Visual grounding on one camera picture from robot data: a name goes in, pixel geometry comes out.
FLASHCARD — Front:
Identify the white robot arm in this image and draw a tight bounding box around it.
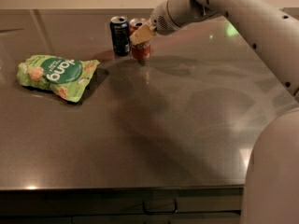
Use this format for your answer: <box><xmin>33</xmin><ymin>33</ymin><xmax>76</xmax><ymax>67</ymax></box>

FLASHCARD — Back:
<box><xmin>130</xmin><ymin>0</ymin><xmax>299</xmax><ymax>224</ymax></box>

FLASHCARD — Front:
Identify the red coke can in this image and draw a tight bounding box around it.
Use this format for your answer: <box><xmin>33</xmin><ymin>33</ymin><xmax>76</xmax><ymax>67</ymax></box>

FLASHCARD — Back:
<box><xmin>129</xmin><ymin>18</ymin><xmax>150</xmax><ymax>61</ymax></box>

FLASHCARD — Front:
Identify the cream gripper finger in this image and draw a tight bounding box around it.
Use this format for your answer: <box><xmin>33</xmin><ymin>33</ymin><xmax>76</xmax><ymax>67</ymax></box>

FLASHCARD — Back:
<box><xmin>130</xmin><ymin>22</ymin><xmax>156</xmax><ymax>46</ymax></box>

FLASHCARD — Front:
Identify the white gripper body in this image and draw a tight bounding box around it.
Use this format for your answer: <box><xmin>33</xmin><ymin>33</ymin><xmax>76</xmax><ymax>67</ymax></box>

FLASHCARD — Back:
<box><xmin>149</xmin><ymin>1</ymin><xmax>179</xmax><ymax>35</ymax></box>

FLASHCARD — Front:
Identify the green snack bag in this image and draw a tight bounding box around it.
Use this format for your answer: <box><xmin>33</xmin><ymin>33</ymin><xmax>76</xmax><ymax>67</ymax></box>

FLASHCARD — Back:
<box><xmin>17</xmin><ymin>55</ymin><xmax>99</xmax><ymax>103</ymax></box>

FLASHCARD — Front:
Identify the blue pepsi can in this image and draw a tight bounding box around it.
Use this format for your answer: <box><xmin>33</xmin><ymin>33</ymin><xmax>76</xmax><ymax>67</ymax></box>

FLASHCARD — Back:
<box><xmin>110</xmin><ymin>16</ymin><xmax>131</xmax><ymax>56</ymax></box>

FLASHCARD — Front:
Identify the black drawer handle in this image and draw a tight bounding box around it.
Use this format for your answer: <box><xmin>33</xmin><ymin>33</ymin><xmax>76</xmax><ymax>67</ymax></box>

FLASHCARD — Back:
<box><xmin>142</xmin><ymin>198</ymin><xmax>178</xmax><ymax>215</ymax></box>

